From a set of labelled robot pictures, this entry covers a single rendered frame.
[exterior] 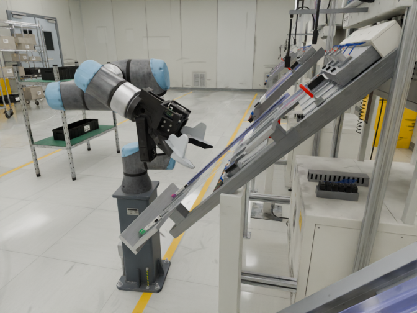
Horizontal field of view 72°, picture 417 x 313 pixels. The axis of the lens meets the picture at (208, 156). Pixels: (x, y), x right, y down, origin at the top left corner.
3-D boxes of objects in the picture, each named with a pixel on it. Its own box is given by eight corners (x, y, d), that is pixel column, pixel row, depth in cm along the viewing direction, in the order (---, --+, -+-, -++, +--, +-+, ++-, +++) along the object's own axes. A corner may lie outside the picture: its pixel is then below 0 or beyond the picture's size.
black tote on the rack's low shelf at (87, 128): (67, 141, 294) (66, 130, 291) (53, 140, 298) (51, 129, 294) (99, 128, 347) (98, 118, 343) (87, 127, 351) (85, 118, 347)
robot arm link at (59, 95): (106, 57, 118) (37, 76, 73) (133, 57, 117) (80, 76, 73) (110, 86, 122) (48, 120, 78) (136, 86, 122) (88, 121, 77)
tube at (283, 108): (142, 235, 79) (139, 232, 79) (144, 232, 81) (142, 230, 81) (286, 109, 58) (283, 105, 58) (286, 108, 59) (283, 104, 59)
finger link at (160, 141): (167, 151, 60) (150, 127, 65) (164, 156, 61) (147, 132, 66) (185, 152, 63) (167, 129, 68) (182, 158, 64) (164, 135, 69)
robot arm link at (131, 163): (126, 164, 149) (124, 140, 145) (152, 165, 149) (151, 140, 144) (119, 174, 138) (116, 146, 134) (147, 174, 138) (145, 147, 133)
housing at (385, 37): (397, 74, 89) (369, 39, 88) (357, 68, 134) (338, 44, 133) (423, 56, 86) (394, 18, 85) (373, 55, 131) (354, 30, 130)
